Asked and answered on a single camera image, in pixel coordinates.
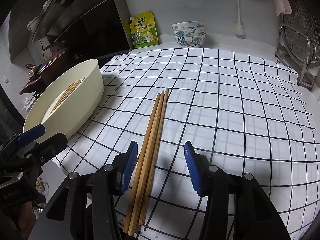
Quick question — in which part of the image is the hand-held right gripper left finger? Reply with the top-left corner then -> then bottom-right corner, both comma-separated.
32,140 -> 139,240

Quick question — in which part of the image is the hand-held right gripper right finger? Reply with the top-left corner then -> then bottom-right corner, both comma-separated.
184,140 -> 292,240

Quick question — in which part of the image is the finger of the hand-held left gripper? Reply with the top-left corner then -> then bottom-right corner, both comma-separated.
0,124 -> 46,163
0,132 -> 68,180

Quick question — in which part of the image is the wooden chopstick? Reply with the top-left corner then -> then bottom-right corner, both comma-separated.
123,93 -> 161,233
138,88 -> 169,225
127,90 -> 165,236

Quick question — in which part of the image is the bundle of wooden chopsticks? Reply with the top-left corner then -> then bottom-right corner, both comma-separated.
49,79 -> 82,115

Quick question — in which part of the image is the cream round basin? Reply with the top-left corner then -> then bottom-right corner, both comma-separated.
23,59 -> 104,144

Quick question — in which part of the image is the white black checked cloth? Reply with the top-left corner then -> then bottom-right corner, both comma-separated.
54,47 -> 313,233

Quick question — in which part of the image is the dark red pot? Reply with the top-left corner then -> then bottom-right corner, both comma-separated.
19,40 -> 72,95

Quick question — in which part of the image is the black range hood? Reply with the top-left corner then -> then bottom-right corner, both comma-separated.
10,0 -> 130,64

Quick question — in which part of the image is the floral ceramic bowl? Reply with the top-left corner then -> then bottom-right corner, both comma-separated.
172,27 -> 206,37
173,32 -> 206,48
171,21 -> 205,30

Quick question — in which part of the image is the yellow seasoning pouch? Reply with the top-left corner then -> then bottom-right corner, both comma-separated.
129,10 -> 160,49

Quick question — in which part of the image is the metal dish rack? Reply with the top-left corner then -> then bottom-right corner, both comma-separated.
275,24 -> 320,89

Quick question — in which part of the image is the white dish brush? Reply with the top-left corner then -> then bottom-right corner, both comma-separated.
234,0 -> 247,36

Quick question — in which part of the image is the perforated metal steamer plate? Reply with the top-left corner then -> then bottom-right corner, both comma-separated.
281,0 -> 320,68

